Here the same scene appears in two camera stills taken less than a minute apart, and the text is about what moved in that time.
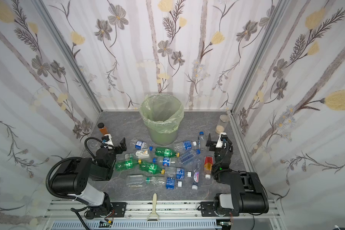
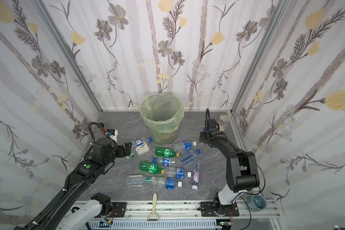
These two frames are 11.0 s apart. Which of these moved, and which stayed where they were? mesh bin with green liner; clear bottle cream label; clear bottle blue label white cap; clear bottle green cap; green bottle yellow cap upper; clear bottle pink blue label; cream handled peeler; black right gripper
Moved: black right gripper; clear bottle cream label
Stayed: clear bottle pink blue label; green bottle yellow cap upper; clear bottle green cap; mesh bin with green liner; clear bottle blue label white cap; cream handled peeler
